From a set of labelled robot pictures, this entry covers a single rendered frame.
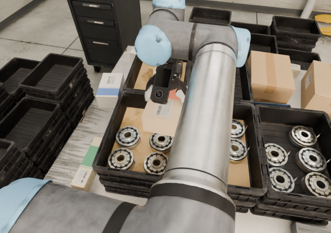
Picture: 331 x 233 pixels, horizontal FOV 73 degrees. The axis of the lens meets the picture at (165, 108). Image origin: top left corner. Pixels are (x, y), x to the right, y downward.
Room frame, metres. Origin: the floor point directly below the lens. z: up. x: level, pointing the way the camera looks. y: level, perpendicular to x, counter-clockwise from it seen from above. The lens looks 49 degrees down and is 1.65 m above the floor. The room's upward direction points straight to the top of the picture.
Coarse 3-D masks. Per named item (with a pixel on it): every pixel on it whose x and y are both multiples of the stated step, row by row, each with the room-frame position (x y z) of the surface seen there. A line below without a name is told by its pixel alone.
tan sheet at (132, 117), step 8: (128, 112) 0.70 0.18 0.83; (136, 112) 0.70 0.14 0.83; (128, 120) 0.65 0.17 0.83; (136, 120) 0.65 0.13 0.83; (120, 128) 0.60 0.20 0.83; (136, 128) 0.60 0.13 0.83; (128, 136) 0.56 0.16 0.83; (144, 136) 0.56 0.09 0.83; (144, 144) 0.51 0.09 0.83; (136, 152) 0.48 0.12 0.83; (144, 152) 0.48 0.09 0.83; (168, 152) 0.48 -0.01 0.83; (120, 160) 0.44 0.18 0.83; (136, 160) 0.44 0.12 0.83; (136, 168) 0.40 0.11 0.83
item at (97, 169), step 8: (120, 96) 0.71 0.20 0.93; (112, 120) 0.57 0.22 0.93; (104, 136) 0.49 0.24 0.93; (96, 160) 0.39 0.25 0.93; (96, 168) 0.35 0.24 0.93; (104, 168) 0.35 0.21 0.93; (112, 168) 0.35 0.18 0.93; (128, 176) 0.33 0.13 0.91; (136, 176) 0.33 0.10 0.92; (144, 176) 0.33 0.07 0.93; (152, 176) 0.33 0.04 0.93; (160, 176) 0.33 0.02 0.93
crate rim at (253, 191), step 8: (240, 104) 0.66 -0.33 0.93; (248, 104) 0.66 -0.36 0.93; (256, 120) 0.57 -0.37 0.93; (256, 128) 0.53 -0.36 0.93; (256, 136) 0.49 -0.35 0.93; (256, 144) 0.45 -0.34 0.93; (264, 168) 0.35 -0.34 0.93; (264, 176) 0.33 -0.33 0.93; (264, 184) 0.30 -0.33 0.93; (240, 192) 0.28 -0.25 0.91; (248, 192) 0.28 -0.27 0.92; (256, 192) 0.27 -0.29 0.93; (264, 192) 0.27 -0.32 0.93
